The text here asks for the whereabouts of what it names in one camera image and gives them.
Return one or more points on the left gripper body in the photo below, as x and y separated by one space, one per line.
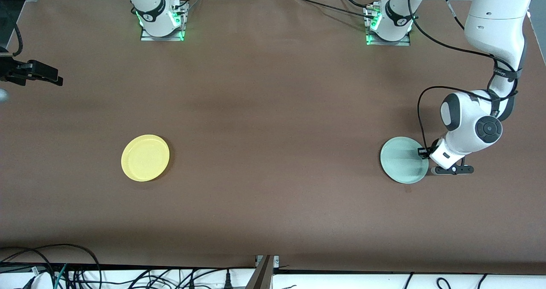
433 145

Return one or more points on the green plate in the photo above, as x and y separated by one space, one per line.
403 160

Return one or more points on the yellow plate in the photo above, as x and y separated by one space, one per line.
145 157

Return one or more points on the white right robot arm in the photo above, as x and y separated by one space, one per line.
150 5

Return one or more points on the brown table mat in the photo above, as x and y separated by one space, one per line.
273 110

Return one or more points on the black power plug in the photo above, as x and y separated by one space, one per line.
227 280

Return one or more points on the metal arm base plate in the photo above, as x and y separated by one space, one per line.
375 41
179 35

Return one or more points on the aluminium frame profile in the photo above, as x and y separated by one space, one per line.
261 276

